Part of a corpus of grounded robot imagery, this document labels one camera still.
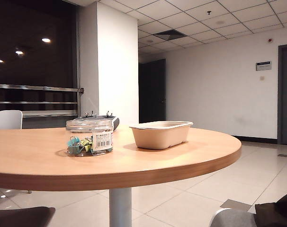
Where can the white wall switch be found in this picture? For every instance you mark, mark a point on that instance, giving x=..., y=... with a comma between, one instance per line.
x=262, y=78

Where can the white plastic chair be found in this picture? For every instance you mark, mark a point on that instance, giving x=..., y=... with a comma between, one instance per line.
x=7, y=119

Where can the white grey remote controller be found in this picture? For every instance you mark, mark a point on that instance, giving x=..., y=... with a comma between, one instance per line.
x=115, y=123

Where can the steel railing thin bar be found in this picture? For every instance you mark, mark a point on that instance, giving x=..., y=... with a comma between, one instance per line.
x=39, y=102

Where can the steel railing flat bar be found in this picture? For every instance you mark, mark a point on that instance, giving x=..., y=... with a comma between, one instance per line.
x=48, y=114

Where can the black wall baseboard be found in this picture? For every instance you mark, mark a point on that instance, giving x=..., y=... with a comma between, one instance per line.
x=254, y=139

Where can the dark ceiling air vent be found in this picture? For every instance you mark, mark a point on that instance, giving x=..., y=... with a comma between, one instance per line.
x=168, y=34

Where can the dark brown cushion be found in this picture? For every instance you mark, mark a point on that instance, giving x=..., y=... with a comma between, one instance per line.
x=278, y=212

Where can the clear plastic jar with label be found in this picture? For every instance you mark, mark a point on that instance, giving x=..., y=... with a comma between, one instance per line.
x=86, y=127

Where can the ceiling sprinkler head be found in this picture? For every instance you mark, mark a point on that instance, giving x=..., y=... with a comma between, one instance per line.
x=209, y=12

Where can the red fire alarm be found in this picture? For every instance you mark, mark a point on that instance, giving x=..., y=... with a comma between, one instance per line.
x=270, y=40

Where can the floor vent grille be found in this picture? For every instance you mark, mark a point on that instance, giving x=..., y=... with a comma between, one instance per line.
x=285, y=155

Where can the steel railing thick bar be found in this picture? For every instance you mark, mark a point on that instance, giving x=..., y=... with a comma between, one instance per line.
x=39, y=88

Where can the white table pedestal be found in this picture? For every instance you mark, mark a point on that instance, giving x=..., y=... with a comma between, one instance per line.
x=120, y=208

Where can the grey chair back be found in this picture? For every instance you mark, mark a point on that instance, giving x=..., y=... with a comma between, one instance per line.
x=231, y=218

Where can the grey floor cover plate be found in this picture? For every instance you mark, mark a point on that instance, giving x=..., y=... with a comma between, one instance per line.
x=237, y=205

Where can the beige rectangular pulp container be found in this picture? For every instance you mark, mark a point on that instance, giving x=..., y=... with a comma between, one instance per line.
x=157, y=138

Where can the dark brown seat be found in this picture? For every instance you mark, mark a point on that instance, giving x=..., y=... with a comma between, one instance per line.
x=18, y=217

